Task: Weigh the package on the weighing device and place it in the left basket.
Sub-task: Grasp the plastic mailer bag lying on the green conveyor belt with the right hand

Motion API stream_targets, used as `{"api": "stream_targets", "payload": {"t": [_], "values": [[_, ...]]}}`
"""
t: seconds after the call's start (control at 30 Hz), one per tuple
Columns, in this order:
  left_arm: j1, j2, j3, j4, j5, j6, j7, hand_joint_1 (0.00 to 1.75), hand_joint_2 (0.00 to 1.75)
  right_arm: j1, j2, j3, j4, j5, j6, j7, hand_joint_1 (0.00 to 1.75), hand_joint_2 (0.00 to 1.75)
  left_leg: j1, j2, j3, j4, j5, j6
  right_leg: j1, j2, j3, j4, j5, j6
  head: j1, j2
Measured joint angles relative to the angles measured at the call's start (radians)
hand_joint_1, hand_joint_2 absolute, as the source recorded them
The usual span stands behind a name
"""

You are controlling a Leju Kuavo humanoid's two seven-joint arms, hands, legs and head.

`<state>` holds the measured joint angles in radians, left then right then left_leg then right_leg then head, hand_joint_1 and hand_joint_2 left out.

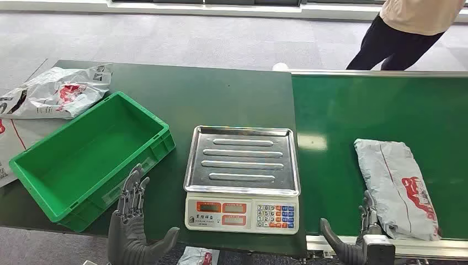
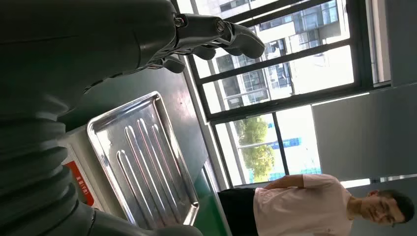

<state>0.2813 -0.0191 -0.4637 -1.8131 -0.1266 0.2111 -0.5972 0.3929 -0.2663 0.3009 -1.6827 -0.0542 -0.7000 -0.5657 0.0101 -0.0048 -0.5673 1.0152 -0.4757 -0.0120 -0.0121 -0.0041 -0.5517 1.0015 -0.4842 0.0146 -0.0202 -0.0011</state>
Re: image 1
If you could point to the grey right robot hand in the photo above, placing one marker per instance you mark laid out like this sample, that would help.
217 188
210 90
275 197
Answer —
349 252

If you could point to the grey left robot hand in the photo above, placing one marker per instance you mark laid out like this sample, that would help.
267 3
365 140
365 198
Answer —
126 237

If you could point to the grey mailer package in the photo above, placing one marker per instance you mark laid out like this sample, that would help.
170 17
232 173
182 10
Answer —
395 183

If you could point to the small white red-print package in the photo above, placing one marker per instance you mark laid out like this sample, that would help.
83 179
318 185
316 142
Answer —
197 256

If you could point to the green plastic basket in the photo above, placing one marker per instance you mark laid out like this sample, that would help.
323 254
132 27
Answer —
95 146

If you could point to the white electronic scale, steel tray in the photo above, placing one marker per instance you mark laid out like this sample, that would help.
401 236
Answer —
241 161

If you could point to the green conveyor belt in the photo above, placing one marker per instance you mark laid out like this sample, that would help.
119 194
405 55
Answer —
365 109

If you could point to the crumpled white mailer bag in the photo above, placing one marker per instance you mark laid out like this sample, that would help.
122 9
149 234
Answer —
55 91

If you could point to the white round object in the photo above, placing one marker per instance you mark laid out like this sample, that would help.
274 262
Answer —
280 67

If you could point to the person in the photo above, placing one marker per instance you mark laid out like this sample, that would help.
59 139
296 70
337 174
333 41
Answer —
395 40

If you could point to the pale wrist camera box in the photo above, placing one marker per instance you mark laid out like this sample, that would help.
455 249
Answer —
380 252

